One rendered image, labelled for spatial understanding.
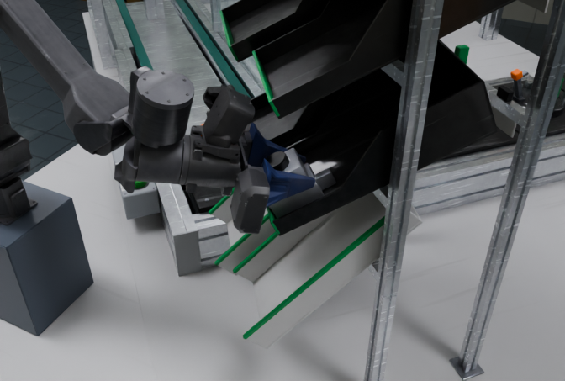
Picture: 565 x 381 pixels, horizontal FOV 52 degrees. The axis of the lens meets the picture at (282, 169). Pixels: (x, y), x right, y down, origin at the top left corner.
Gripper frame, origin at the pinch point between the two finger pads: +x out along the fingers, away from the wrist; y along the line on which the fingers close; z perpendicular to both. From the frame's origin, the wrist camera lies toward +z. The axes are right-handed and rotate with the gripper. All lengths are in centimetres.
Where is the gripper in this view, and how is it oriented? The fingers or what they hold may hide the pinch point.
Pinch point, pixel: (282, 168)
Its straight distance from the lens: 69.3
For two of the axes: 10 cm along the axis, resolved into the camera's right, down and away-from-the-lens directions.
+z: 2.3, -8.3, -5.0
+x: 9.5, 0.9, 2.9
